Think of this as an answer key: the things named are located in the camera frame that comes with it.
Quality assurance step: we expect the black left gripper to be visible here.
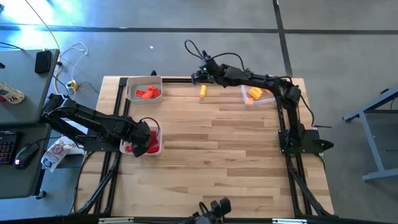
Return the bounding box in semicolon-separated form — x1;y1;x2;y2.
126;120;152;157

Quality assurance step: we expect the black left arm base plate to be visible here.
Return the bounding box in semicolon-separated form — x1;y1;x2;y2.
74;134;123;153

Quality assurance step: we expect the grey metal stand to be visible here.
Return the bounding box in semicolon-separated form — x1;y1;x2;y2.
341;85;398;182

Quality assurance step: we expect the grey office desk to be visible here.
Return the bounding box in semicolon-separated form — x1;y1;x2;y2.
0;49;60;200

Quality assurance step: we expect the black backlit keyboard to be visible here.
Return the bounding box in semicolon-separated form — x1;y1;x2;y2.
0;130;22;166

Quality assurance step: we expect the clear plastic bin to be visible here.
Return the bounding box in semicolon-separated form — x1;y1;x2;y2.
241;83;277;106

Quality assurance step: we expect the black phone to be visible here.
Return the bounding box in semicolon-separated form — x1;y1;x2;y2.
34;50;52;75

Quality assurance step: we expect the grey plastic bin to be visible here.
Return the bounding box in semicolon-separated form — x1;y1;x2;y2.
126;75;164;105

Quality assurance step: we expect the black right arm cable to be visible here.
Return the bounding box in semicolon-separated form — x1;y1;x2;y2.
183;39;247;73

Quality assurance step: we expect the white cable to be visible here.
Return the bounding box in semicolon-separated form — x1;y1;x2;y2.
54;42;90;99

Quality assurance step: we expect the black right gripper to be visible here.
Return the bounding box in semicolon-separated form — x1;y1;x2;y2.
191;58;226;85

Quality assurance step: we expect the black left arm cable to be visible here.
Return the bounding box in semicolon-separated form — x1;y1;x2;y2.
137;116;161;138

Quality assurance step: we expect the white printed snack bag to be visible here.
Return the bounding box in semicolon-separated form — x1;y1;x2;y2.
40;138;73;173

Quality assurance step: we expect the black metal table frame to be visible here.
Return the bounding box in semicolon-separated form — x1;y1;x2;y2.
70;67;336;224

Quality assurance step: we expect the yellow power plug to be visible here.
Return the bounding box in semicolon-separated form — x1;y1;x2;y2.
65;80;79;93

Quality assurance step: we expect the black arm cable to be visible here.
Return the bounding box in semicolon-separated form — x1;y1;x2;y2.
183;39;247;73
137;116;161;138

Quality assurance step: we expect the thin grey floor cable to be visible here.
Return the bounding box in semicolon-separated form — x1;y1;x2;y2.
24;0;62;52

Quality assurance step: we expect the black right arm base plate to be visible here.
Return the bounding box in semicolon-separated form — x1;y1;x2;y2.
278;129;335;155

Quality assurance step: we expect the white number tag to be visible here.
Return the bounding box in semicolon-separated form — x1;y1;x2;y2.
0;80;25;105

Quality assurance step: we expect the black leader arm handle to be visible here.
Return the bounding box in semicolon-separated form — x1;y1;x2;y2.
182;197;233;224

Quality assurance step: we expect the black computer mouse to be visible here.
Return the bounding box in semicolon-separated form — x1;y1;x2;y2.
13;142;40;170

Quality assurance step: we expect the white plastic bin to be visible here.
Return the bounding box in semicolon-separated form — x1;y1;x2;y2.
119;126;164;156

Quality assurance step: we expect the silver metal bracket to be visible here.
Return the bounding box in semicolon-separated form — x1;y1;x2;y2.
272;218;308;224
98;217;135;224

